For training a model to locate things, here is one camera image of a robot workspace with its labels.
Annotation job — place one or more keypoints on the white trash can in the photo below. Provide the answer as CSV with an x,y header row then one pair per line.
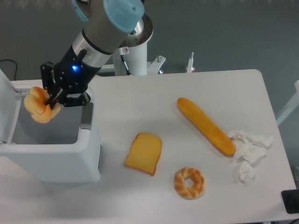
x,y
66,149

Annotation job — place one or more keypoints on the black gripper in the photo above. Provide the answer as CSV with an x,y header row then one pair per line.
x,y
72,75

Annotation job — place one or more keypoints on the white frame at right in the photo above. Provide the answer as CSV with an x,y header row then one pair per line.
x,y
290,106

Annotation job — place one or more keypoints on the orange toast slice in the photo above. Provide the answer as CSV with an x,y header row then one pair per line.
x,y
144,153

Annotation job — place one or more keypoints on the black device at edge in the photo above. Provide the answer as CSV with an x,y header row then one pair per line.
x,y
291,201

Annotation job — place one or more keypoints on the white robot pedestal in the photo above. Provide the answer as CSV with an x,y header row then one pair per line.
x,y
131,58

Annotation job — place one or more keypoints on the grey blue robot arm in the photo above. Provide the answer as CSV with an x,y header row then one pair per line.
x,y
108,24

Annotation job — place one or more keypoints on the long orange baguette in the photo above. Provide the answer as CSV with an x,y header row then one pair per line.
x,y
206,126

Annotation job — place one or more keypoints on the small crumpled white tissue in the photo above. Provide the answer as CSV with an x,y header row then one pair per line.
x,y
246,173

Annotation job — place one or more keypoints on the large crumpled white tissue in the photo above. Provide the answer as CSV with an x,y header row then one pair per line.
x,y
248,146

